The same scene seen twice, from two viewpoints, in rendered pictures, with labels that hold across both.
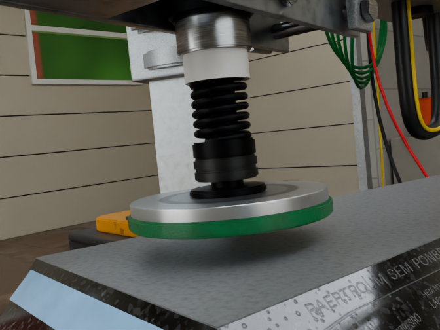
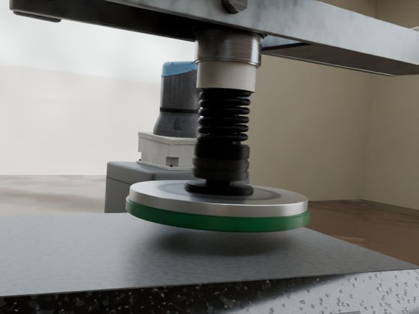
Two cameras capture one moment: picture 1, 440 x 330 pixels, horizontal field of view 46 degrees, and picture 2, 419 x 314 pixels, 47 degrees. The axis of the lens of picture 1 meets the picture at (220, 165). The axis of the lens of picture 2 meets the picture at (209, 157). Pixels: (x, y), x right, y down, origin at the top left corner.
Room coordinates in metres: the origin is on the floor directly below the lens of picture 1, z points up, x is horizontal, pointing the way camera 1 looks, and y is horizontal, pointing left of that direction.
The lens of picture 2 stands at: (1.13, 0.09, 0.99)
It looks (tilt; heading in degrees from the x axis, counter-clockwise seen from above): 3 degrees down; 191
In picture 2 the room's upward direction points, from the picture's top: 4 degrees clockwise
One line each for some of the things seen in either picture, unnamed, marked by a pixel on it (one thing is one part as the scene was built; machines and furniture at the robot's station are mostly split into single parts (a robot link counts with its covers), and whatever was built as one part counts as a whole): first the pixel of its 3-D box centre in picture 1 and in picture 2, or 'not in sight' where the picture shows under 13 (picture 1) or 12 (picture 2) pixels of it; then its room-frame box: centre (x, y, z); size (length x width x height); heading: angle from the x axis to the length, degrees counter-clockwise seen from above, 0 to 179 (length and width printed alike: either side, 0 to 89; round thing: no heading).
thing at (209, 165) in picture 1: (225, 162); (220, 162); (0.56, -0.01, 0.95); 0.07 x 0.07 x 0.01
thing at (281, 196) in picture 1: (228, 198); (218, 195); (0.56, -0.01, 0.91); 0.21 x 0.21 x 0.01
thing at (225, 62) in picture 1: (216, 65); (226, 75); (0.56, -0.01, 1.05); 0.07 x 0.07 x 0.04
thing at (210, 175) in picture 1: (226, 173); (219, 172); (0.56, -0.01, 0.94); 0.07 x 0.07 x 0.01
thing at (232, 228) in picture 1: (229, 201); (218, 199); (0.56, -0.01, 0.91); 0.22 x 0.22 x 0.04
